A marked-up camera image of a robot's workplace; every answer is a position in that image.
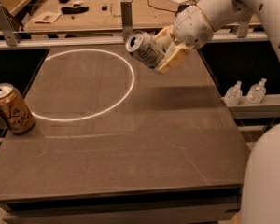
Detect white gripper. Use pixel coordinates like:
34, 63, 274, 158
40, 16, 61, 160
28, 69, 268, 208
153, 6, 214, 75

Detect silver green 7up can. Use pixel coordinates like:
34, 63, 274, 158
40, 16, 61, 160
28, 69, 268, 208
125, 31, 164, 69

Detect gold LaCroix can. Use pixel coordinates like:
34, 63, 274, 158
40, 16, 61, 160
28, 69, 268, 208
0, 83, 35, 134

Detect clear small bottle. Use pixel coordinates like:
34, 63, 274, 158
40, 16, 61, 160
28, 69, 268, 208
246, 78, 267, 104
224, 81, 243, 106

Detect black stapler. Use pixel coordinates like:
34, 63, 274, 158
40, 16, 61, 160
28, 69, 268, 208
61, 7, 89, 15

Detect wooden background desk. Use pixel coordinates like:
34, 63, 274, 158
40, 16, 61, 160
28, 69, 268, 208
22, 0, 262, 35

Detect white paper card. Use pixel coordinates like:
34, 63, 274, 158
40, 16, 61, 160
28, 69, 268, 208
33, 11, 61, 24

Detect black cable with adapter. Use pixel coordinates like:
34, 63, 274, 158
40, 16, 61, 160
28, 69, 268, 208
147, 0, 203, 17

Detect middle metal bracket post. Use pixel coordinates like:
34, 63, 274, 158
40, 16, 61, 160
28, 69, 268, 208
120, 1, 133, 41

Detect metal bracket post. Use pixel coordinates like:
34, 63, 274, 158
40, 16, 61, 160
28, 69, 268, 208
236, 14, 252, 38
0, 4, 21, 47
120, 1, 133, 41

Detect right metal bracket post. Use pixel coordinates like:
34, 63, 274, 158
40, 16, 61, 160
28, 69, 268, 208
236, 14, 252, 38

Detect left metal bracket post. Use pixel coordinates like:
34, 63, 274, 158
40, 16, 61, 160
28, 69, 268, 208
0, 4, 21, 47

